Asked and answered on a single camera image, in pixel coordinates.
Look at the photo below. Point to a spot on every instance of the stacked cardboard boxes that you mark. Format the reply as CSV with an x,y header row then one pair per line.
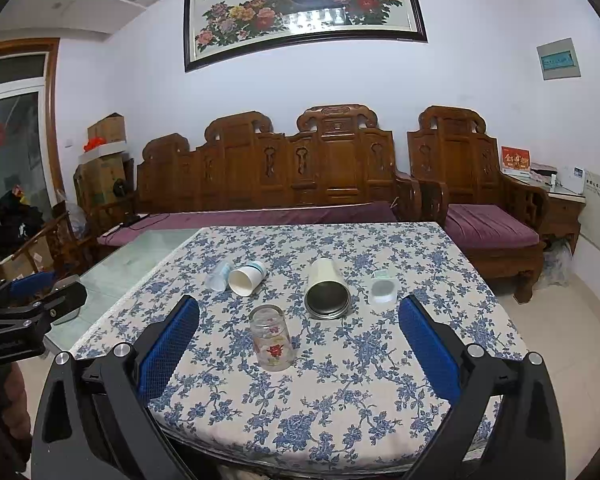
x,y
105,170

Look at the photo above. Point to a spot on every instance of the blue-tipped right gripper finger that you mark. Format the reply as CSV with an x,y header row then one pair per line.
x,y
32,284

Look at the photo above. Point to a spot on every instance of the wooden chair at left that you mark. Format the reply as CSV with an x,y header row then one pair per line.
x,y
56,248

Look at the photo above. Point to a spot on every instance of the clear glass with red flowers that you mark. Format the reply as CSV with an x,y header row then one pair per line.
x,y
271,340

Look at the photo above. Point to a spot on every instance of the carved wooden sofa bench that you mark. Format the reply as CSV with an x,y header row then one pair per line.
x,y
338,157

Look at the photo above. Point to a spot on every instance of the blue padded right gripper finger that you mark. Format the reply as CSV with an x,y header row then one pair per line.
x,y
161,346
436,361

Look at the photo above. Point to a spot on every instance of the purple armchair cushion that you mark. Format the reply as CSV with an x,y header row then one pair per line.
x,y
474,226

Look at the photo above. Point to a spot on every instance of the carved wooden armchair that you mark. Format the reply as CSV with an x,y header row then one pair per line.
x,y
456,162

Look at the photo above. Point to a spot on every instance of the framed peony flower painting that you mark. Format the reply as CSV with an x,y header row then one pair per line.
x,y
217,30

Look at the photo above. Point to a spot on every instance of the blue floral tablecloth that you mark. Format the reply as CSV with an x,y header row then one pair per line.
x,y
355,401

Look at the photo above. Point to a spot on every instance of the white box on side table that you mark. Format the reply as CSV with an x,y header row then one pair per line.
x,y
572,178

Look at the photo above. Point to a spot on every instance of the white paper cup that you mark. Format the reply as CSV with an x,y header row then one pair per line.
x,y
245,279

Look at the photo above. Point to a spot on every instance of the cream steel thermos cup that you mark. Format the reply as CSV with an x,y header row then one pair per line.
x,y
327,295

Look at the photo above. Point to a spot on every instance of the small clear plastic cup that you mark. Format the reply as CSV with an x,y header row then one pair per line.
x,y
218,278

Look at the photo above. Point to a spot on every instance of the wooden side table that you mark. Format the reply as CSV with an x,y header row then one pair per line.
x,y
555,217

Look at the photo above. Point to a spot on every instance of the purple bench cushion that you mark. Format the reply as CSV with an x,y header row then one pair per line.
x,y
356,213

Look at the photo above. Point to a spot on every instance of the translucent square plastic cup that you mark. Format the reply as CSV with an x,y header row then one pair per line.
x,y
383,288

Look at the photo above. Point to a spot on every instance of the grey wall electrical panel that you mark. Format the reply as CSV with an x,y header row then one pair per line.
x,y
558,60

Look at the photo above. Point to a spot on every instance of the red gift box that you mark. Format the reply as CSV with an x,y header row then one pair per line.
x,y
516,159

